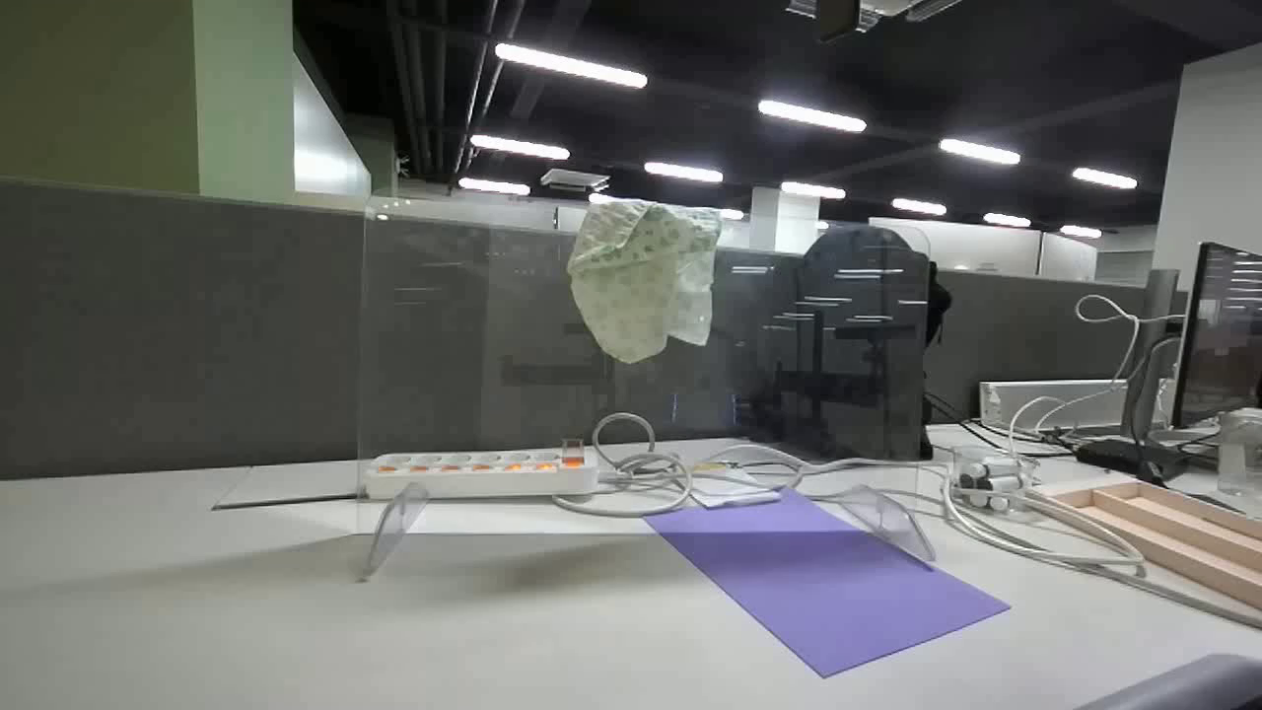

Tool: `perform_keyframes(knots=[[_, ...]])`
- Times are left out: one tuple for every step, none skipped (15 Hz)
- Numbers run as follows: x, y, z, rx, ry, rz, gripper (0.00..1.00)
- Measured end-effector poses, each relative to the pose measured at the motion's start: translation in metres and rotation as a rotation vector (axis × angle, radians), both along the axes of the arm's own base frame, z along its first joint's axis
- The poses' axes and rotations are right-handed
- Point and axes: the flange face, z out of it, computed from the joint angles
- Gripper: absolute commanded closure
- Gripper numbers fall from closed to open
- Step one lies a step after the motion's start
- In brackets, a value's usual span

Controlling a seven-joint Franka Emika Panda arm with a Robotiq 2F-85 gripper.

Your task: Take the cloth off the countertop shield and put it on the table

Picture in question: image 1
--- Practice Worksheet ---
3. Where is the white power strip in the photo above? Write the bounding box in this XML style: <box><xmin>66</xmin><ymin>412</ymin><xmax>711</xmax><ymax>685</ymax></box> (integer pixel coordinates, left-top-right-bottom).
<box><xmin>364</xmin><ymin>447</ymin><xmax>601</xmax><ymax>501</ymax></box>

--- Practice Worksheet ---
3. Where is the black computer monitor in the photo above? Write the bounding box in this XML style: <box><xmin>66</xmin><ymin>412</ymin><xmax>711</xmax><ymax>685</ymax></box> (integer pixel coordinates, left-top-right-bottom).
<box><xmin>1171</xmin><ymin>242</ymin><xmax>1262</xmax><ymax>428</ymax></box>

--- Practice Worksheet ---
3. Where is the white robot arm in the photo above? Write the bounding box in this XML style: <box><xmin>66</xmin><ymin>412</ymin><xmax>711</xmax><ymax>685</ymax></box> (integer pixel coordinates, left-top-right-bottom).
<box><xmin>785</xmin><ymin>0</ymin><xmax>961</xmax><ymax>34</ymax></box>

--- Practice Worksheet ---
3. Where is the grey office partition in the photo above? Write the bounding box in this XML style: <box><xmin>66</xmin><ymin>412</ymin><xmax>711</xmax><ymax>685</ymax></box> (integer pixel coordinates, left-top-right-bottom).
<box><xmin>0</xmin><ymin>177</ymin><xmax>1186</xmax><ymax>482</ymax></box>

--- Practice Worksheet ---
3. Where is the white power adapter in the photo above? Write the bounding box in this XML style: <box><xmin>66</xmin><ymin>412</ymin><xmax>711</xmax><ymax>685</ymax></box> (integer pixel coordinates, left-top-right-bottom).
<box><xmin>960</xmin><ymin>459</ymin><xmax>1020</xmax><ymax>512</ymax></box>

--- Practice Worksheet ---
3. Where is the light green patterned cloth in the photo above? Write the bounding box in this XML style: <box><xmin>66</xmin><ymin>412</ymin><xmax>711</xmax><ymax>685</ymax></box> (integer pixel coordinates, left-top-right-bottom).
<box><xmin>567</xmin><ymin>201</ymin><xmax>720</xmax><ymax>361</ymax></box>

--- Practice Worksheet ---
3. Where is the clear acrylic countertop shield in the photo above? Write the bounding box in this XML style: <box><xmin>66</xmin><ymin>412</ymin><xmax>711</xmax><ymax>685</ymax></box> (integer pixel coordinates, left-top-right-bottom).
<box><xmin>358</xmin><ymin>207</ymin><xmax>940</xmax><ymax>569</ymax></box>

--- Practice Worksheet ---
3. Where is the white coiled power cable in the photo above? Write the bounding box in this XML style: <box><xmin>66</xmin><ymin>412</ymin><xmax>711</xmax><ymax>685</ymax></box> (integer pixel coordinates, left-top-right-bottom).
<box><xmin>550</xmin><ymin>407</ymin><xmax>1152</xmax><ymax>579</ymax></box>

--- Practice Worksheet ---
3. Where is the grey chair back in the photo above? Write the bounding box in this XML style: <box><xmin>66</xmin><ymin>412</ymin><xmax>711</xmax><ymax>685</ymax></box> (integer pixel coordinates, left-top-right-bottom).
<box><xmin>1082</xmin><ymin>656</ymin><xmax>1262</xmax><ymax>710</ymax></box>

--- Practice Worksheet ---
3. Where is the white cable by monitor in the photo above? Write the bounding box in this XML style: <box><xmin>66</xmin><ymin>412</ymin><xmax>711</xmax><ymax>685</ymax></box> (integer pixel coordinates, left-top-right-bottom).
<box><xmin>1004</xmin><ymin>292</ymin><xmax>1186</xmax><ymax>447</ymax></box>

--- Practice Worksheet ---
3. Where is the white keyboard box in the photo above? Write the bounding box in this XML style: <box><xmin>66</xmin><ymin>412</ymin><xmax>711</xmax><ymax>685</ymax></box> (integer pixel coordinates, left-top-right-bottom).
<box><xmin>979</xmin><ymin>378</ymin><xmax>1123</xmax><ymax>426</ymax></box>

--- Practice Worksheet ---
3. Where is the light wooden frame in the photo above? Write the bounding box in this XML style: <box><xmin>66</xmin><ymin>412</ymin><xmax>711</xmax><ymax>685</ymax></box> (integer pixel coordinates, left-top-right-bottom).
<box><xmin>1061</xmin><ymin>482</ymin><xmax>1262</xmax><ymax>612</ymax></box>

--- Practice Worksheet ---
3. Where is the purple paper sheet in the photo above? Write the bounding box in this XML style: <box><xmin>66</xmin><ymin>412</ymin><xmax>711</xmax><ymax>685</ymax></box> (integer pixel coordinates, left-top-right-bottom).
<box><xmin>649</xmin><ymin>495</ymin><xmax>1004</xmax><ymax>677</ymax></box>

